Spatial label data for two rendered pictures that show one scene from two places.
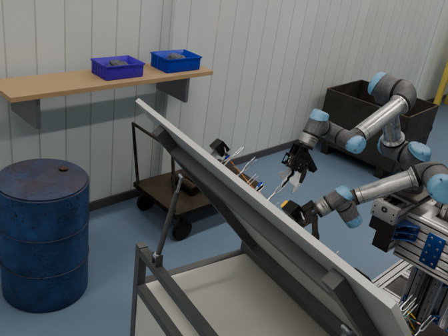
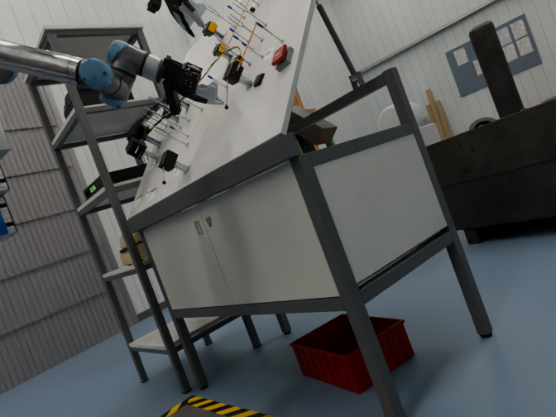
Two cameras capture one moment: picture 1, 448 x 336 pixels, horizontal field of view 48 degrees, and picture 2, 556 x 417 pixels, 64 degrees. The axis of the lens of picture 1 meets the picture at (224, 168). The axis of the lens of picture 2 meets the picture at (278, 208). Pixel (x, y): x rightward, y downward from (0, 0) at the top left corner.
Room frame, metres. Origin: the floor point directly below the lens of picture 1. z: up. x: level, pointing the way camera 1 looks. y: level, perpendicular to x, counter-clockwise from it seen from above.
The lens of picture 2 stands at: (3.26, -0.29, 0.71)
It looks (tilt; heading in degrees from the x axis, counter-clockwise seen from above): 1 degrees down; 178
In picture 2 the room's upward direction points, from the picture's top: 21 degrees counter-clockwise
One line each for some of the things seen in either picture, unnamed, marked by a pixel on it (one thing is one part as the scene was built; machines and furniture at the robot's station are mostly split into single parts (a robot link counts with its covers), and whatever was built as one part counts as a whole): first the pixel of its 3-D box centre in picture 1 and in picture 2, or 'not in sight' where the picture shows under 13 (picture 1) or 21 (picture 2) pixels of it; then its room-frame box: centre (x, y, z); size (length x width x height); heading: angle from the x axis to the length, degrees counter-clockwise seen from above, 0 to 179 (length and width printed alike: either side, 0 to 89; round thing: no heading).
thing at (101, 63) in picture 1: (117, 67); not in sight; (3.29, 0.82, 1.27); 0.30 x 0.21 x 0.10; 138
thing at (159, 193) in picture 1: (199, 170); not in sight; (3.64, 0.20, 0.41); 1.04 x 0.62 x 0.82; 139
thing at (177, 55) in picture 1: (175, 61); not in sight; (3.67, 0.47, 1.28); 0.32 x 0.22 x 0.11; 138
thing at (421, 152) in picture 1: (415, 157); not in sight; (2.34, -0.95, 1.33); 0.13 x 0.12 x 0.14; 41
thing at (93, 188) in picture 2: not in sight; (123, 181); (0.85, -0.93, 1.09); 0.35 x 0.33 x 0.07; 37
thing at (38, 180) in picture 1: (44, 233); not in sight; (2.50, 1.03, 0.40); 0.54 x 0.54 x 0.81
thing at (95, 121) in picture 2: not in sight; (141, 209); (0.77, -0.92, 0.92); 0.60 x 0.50 x 1.85; 37
